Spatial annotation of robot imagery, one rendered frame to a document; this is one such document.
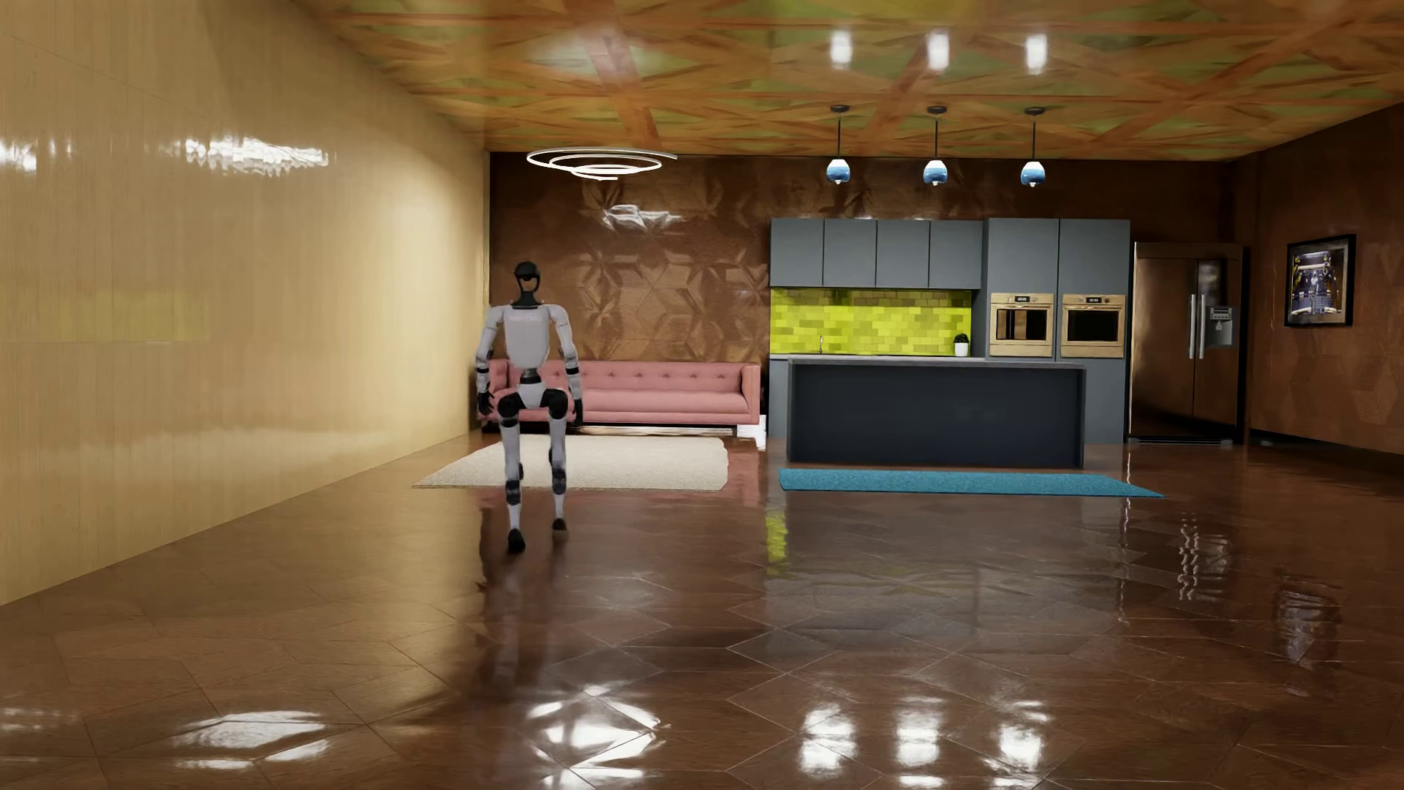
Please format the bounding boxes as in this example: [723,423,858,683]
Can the teal rug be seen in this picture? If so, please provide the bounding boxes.
[777,467,1165,500]

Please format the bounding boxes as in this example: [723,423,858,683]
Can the grey kitchen counter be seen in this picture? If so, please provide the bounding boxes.
[766,352,1130,447]

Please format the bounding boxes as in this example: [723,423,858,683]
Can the white ring chandelier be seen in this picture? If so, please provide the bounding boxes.
[525,146,679,184]

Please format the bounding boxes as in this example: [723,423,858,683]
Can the brown double-door refrigerator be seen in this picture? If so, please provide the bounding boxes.
[1130,241,1246,445]

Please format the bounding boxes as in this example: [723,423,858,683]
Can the grey tall oven cabinet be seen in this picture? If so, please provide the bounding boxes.
[983,217,1133,447]

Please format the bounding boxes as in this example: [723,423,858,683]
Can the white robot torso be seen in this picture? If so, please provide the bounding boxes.
[501,304,555,410]

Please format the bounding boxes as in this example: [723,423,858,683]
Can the beige built-in oven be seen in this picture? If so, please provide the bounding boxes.
[1060,293,1128,360]
[988,292,1057,360]

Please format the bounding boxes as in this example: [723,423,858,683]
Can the black framed picture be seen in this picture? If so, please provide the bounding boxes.
[1283,233,1358,329]

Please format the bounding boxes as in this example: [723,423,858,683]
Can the blue pendant lamp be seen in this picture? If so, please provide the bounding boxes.
[1019,105,1048,189]
[921,104,950,188]
[825,104,853,187]

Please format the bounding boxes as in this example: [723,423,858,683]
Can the white right robot leg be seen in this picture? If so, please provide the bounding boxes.
[496,389,529,555]

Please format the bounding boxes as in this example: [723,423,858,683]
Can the green tile backsplash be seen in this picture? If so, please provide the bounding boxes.
[769,287,974,358]

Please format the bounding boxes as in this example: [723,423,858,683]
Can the pink tufted sofa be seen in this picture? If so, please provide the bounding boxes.
[479,358,763,432]

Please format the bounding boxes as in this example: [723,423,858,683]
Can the beige rug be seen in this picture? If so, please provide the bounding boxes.
[413,434,731,493]

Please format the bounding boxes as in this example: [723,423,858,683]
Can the dark kitchen island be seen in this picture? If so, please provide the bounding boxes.
[785,358,1088,471]

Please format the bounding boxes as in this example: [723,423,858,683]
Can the white robot leg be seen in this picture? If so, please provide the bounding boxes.
[496,389,529,555]
[540,387,573,535]

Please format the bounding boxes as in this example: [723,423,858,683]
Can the grey wall cabinets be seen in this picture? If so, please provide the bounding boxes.
[769,217,985,291]

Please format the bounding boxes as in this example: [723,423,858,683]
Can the white left robot leg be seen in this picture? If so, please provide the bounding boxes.
[540,387,573,535]

